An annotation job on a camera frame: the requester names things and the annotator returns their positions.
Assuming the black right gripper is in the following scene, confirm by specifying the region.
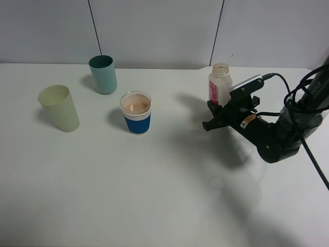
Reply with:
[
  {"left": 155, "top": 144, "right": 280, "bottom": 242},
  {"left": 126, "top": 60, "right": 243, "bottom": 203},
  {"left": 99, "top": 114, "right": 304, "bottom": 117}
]
[{"left": 202, "top": 96, "right": 260, "bottom": 131}]

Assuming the pink-labelled plastic drink bottle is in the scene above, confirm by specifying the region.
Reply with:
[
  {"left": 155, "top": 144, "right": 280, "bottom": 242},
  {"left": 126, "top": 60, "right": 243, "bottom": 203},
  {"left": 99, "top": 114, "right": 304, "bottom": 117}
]
[{"left": 208, "top": 63, "right": 233, "bottom": 107}]

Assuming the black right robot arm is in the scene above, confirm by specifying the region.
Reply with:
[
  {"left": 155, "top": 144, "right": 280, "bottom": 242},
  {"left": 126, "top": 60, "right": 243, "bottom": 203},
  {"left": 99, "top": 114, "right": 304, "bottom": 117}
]
[{"left": 203, "top": 60, "right": 328, "bottom": 163}]

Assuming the blue-sleeved clear cup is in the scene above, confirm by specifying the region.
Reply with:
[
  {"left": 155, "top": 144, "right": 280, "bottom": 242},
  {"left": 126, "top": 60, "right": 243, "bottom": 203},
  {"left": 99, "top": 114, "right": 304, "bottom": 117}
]
[{"left": 120, "top": 91, "right": 152, "bottom": 135}]

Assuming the teal green plastic cup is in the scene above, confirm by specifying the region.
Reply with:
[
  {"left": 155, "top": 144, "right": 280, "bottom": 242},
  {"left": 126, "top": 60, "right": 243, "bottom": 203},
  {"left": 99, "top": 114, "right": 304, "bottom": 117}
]
[{"left": 88, "top": 55, "right": 117, "bottom": 95}]

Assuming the light green plastic cup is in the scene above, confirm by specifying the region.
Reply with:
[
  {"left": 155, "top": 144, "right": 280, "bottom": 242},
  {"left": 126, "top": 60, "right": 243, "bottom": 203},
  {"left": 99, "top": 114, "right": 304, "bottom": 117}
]
[{"left": 38, "top": 85, "right": 80, "bottom": 132}]

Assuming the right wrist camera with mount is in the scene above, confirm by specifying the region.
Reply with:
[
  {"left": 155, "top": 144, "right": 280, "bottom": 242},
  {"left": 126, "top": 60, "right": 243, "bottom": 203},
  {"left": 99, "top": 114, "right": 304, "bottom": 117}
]
[{"left": 224, "top": 75, "right": 264, "bottom": 111}]

